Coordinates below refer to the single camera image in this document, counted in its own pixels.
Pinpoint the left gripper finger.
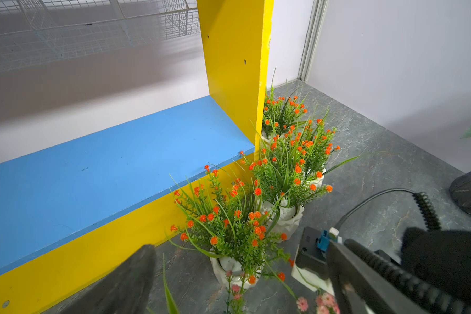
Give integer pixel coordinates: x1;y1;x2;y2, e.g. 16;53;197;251
61;244;156;313

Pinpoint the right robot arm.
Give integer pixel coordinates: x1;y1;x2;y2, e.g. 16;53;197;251
326;192;471;313

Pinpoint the yellow rack with coloured shelves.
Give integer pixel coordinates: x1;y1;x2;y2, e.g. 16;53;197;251
0;1;273;313

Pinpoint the pink flower pot left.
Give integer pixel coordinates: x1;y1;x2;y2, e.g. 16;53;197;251
224;271;245;314

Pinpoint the pink flower pot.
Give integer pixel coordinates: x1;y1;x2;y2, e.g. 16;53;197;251
296;292;340;314
224;271;245;314

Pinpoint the orange flower pot left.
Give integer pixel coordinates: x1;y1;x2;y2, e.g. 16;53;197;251
170;165;289;288

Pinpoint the orange flower pot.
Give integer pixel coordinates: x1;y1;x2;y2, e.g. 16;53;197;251
261;86;308;143
287;114;359;192
170;165;289;288
242;137;333;242

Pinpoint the orange flower pot middle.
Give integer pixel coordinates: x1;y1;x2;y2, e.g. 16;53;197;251
242;137;333;242

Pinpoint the pink flower pot front middle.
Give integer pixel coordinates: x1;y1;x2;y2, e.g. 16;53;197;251
296;292;340;314

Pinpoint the orange flower pot far back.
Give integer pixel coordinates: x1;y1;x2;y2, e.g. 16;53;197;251
261;86;308;143

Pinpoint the orange flower pot right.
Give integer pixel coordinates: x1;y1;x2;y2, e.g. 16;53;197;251
287;114;359;192

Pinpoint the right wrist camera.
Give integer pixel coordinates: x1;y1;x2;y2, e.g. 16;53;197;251
291;227;342;295

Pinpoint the white wire basket back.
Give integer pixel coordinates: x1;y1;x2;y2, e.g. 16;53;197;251
0;0;200;73

